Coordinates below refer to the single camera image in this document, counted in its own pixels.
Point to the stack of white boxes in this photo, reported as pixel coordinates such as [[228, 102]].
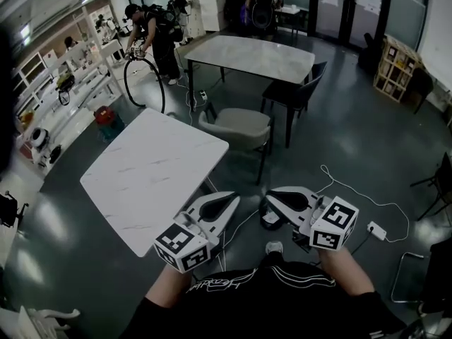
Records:
[[212, 12]]

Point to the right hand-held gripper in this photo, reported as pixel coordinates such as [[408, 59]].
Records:
[[333, 224]]

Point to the grey marble dining table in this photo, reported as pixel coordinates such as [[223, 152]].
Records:
[[254, 56]]

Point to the black round waste bin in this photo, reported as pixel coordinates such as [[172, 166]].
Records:
[[263, 207]]

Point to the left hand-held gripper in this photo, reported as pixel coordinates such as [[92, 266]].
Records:
[[182, 251]]

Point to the white round pet carrier backpack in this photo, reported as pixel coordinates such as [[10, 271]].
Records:
[[39, 138]]

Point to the red vacuum cleaner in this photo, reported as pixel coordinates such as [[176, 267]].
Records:
[[104, 115]]

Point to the person's black shirt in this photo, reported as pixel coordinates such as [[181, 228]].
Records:
[[265, 309]]

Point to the white shelving rack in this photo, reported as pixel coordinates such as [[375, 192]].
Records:
[[88, 83]]

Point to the wooden grid shelf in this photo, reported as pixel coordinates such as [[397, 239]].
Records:
[[399, 69]]

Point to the black office chair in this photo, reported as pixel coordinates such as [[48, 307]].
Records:
[[8, 208]]

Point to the white marble square table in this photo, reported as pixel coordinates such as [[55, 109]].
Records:
[[148, 175]]

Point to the person's right forearm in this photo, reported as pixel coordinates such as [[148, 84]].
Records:
[[346, 274]]

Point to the beige upholstered chair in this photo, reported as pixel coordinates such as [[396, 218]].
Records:
[[240, 122]]

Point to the white ornate dresser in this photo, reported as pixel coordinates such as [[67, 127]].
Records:
[[35, 321]]

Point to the white power strip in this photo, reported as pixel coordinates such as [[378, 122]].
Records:
[[376, 231], [203, 95]]

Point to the dark upholstered chair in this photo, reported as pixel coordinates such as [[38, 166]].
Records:
[[289, 94]]

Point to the person's left forearm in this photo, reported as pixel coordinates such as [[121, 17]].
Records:
[[167, 288]]

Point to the black metal frame chair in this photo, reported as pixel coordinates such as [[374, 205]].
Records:
[[445, 182]]

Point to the person's grey sneaker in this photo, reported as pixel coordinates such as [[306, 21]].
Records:
[[274, 248]]

